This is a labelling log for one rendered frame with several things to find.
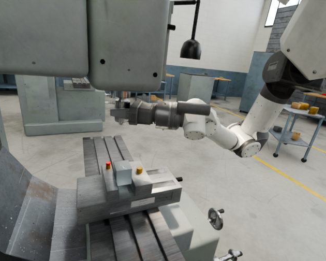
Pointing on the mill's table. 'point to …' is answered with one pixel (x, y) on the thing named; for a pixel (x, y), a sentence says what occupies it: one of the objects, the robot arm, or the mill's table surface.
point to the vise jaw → (140, 180)
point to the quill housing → (126, 44)
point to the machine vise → (122, 194)
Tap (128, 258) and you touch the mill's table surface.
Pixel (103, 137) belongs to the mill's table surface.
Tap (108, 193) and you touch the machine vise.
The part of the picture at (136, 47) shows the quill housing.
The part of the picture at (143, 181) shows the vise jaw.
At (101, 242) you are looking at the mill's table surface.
